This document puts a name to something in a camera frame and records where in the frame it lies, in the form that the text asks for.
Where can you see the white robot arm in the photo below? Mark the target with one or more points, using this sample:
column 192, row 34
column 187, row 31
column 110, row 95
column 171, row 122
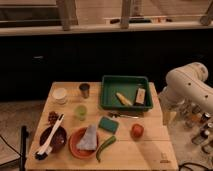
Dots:
column 186, row 83

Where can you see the metal cup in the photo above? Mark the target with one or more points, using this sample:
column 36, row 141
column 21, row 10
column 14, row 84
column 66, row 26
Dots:
column 84, row 89

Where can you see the white paper cup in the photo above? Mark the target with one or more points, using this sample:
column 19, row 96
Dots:
column 60, row 95

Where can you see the green plastic tray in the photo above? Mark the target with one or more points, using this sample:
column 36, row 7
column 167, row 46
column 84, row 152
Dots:
column 127, row 86

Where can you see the metal fork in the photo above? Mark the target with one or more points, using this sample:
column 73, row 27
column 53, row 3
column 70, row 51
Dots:
column 119, row 115

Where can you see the small brown box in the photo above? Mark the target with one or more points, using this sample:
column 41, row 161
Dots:
column 140, row 96

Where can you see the green sponge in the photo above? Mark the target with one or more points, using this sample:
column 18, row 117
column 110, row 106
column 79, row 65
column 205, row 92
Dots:
column 108, row 125

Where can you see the grey folded cloth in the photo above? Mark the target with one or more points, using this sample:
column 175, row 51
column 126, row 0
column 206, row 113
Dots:
column 89, row 138

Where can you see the brown pine cone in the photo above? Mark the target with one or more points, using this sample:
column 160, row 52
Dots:
column 52, row 117

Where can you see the green chili pepper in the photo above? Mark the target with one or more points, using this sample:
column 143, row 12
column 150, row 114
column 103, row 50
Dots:
column 104, row 145

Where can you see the dark brown bowl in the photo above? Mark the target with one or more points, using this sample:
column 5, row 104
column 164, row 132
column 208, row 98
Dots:
column 58, row 141

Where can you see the orange plate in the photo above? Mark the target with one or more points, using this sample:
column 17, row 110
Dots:
column 74, row 139

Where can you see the black chair frame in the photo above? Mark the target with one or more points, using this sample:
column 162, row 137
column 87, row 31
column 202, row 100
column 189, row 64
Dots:
column 24, row 136

